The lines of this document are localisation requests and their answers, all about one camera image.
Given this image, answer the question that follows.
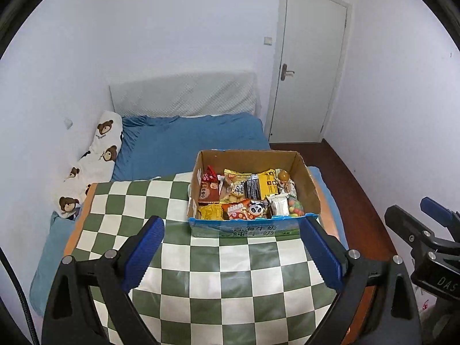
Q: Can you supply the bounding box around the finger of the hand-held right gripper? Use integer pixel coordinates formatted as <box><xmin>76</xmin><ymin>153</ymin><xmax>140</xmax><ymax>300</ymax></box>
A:
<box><xmin>384</xmin><ymin>205</ymin><xmax>438</xmax><ymax>256</ymax></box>
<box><xmin>420</xmin><ymin>197</ymin><xmax>460</xmax><ymax>229</ymax></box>

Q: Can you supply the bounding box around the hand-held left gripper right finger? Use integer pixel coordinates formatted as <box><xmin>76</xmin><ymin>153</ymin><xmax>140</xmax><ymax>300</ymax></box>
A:
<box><xmin>300</xmin><ymin>216</ymin><xmax>421</xmax><ymax>345</ymax></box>

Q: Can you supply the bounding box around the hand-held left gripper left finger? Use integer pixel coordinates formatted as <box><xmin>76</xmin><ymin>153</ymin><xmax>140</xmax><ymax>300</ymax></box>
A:
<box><xmin>42</xmin><ymin>216</ymin><xmax>165</xmax><ymax>345</ymax></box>

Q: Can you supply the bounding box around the colourful candy bag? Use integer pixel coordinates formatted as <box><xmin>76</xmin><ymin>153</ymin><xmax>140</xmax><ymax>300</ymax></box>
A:
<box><xmin>287</xmin><ymin>196</ymin><xmax>305</xmax><ymax>218</ymax></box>

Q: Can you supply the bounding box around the white snack packet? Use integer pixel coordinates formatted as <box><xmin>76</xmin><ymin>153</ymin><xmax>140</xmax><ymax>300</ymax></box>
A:
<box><xmin>267</xmin><ymin>193</ymin><xmax>290</xmax><ymax>218</ymax></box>

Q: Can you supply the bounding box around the cardboard box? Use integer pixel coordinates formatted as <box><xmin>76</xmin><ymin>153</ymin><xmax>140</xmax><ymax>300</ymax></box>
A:
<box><xmin>187</xmin><ymin>150</ymin><xmax>321</xmax><ymax>238</ymax></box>

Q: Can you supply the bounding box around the small yellow snack packet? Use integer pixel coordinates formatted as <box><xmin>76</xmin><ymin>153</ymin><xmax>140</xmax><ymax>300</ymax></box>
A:
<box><xmin>199</xmin><ymin>203</ymin><xmax>225</xmax><ymax>221</ymax></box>

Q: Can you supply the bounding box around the orange panda snack packet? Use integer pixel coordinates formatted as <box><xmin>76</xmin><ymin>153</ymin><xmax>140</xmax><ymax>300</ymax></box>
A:
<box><xmin>221</xmin><ymin>199</ymin><xmax>270</xmax><ymax>221</ymax></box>

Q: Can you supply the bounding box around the red snack packet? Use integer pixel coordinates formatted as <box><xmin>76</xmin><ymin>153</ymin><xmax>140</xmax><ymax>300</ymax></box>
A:
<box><xmin>199</xmin><ymin>165</ymin><xmax>221</xmax><ymax>204</ymax></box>

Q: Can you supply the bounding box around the green white checkered cloth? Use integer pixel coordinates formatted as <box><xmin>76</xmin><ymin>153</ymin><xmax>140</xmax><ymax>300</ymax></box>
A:
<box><xmin>66</xmin><ymin>172</ymin><xmax>360</xmax><ymax>345</ymax></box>

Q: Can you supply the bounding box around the large yellow black snack bag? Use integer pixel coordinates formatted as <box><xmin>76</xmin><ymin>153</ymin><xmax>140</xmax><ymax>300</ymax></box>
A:
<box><xmin>246</xmin><ymin>168</ymin><xmax>284</xmax><ymax>200</ymax></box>

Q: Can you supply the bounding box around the yellow egg pancake packet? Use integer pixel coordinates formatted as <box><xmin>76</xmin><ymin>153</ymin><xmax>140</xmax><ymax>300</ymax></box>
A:
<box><xmin>220</xmin><ymin>169</ymin><xmax>252</xmax><ymax>204</ymax></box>

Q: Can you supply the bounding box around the bear print pillow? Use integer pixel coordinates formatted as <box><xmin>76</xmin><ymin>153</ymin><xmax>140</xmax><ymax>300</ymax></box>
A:
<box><xmin>52</xmin><ymin>111</ymin><xmax>124</xmax><ymax>220</ymax></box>

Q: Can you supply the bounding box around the blue bed sheet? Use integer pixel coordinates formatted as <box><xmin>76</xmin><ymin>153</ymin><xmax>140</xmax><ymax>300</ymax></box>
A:
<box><xmin>110</xmin><ymin>112</ymin><xmax>271</xmax><ymax>182</ymax></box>

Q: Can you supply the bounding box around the white padded headboard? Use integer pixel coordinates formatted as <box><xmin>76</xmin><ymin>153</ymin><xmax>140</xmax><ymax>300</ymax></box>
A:
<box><xmin>109</xmin><ymin>71</ymin><xmax>261</xmax><ymax>117</ymax></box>

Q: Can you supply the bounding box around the white door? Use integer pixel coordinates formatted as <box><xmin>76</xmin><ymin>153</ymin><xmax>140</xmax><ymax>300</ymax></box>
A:
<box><xmin>268</xmin><ymin>0</ymin><xmax>351</xmax><ymax>142</ymax></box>

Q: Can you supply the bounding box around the black cable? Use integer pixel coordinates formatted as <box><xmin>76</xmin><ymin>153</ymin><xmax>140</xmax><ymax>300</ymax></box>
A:
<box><xmin>0</xmin><ymin>248</ymin><xmax>40</xmax><ymax>345</ymax></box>

